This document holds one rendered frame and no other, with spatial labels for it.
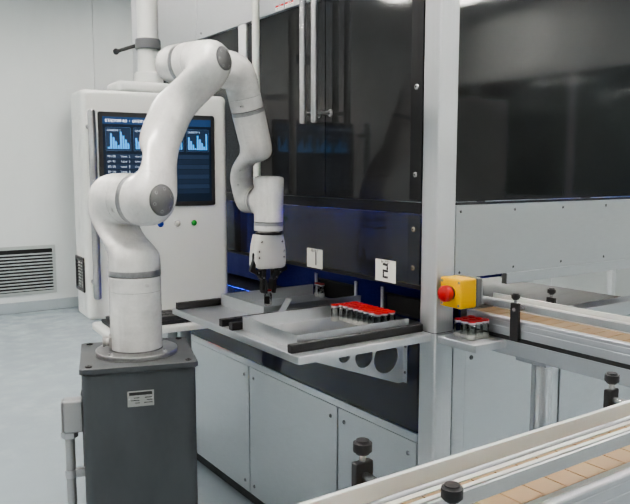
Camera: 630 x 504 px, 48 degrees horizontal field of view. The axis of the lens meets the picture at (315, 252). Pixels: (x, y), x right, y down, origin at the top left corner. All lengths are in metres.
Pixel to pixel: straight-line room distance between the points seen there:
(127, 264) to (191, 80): 0.46
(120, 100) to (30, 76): 4.65
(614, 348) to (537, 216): 0.56
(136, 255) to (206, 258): 0.90
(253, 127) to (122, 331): 0.65
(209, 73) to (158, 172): 0.28
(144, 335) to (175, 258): 0.84
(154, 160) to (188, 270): 0.92
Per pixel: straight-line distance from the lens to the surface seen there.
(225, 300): 2.18
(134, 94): 2.47
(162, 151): 1.70
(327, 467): 2.33
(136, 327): 1.69
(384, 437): 2.06
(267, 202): 2.01
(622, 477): 0.95
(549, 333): 1.73
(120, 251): 1.68
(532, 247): 2.06
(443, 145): 1.79
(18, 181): 6.99
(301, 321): 1.95
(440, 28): 1.82
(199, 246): 2.54
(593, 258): 2.30
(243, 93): 1.94
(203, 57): 1.76
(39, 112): 7.06
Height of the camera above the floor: 1.29
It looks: 6 degrees down
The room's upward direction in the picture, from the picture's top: straight up
